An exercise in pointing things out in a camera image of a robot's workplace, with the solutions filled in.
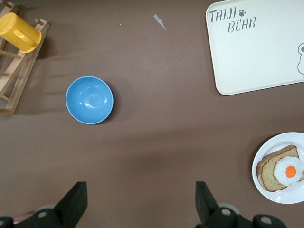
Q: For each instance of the blue bowl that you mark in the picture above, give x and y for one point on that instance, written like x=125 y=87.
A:
x=89 y=99

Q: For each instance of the white round plate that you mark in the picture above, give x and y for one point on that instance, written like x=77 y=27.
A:
x=266 y=152

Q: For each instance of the cream tray with bear print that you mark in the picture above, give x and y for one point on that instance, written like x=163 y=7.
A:
x=256 y=52

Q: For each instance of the brown bread slice under egg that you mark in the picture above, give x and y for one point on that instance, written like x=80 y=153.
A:
x=267 y=171

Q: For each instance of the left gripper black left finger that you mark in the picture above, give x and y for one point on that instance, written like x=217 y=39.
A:
x=73 y=202

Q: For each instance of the small grey paper scrap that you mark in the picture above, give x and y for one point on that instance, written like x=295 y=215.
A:
x=159 y=21

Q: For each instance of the yellow mug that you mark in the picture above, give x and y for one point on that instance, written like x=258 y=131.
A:
x=16 y=31

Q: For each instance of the wooden mug rack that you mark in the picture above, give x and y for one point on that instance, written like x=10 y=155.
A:
x=16 y=71

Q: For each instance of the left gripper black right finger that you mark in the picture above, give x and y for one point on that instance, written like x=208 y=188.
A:
x=204 y=202

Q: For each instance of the fried egg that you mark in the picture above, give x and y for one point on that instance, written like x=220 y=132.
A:
x=285 y=171

